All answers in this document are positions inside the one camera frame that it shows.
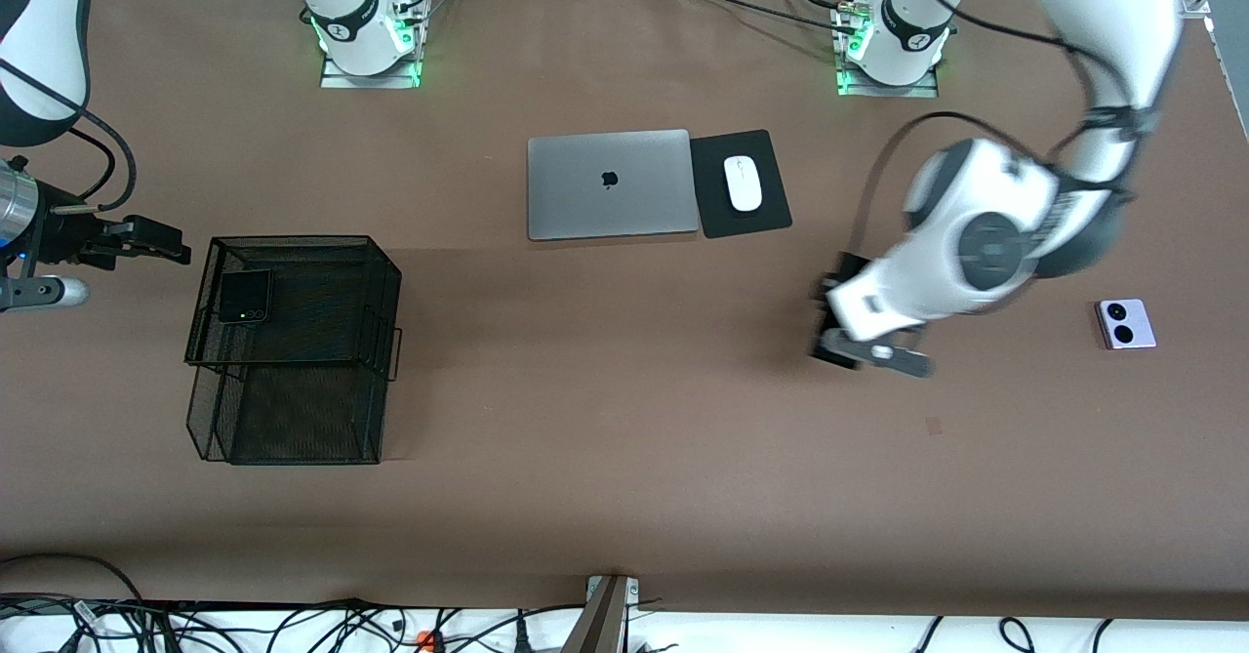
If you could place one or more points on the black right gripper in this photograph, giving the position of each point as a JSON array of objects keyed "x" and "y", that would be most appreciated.
[{"x": 66, "y": 234}]

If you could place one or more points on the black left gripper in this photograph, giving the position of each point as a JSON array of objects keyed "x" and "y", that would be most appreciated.
[{"x": 836, "y": 272}]

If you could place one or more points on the black slab smartphone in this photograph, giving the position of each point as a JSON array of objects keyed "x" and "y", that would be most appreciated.
[{"x": 829, "y": 358}]

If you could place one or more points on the black flip phone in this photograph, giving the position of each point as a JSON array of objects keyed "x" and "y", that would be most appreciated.
[{"x": 244, "y": 297}]

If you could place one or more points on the lavender flip phone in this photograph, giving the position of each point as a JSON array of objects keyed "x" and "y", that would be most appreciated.
[{"x": 1127, "y": 324}]

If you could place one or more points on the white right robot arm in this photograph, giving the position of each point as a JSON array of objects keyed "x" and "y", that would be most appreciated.
[{"x": 49, "y": 48}]

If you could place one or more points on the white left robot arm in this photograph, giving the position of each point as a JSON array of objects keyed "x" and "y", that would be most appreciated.
[{"x": 1005, "y": 184}]

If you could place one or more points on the black mouse pad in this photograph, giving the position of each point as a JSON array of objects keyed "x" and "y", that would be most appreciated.
[{"x": 771, "y": 214}]

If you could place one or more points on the white computer mouse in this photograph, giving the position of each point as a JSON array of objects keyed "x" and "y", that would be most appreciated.
[{"x": 743, "y": 184}]

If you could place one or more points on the silver closed laptop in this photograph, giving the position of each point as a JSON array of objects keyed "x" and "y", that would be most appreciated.
[{"x": 585, "y": 194}]

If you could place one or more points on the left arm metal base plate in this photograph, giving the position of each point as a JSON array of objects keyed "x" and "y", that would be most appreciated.
[{"x": 849, "y": 90}]

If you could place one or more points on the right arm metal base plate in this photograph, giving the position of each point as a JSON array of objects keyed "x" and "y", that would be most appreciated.
[{"x": 337, "y": 80}]

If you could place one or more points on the grey metal camera post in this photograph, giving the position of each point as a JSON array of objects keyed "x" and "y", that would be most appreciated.
[{"x": 600, "y": 624}]

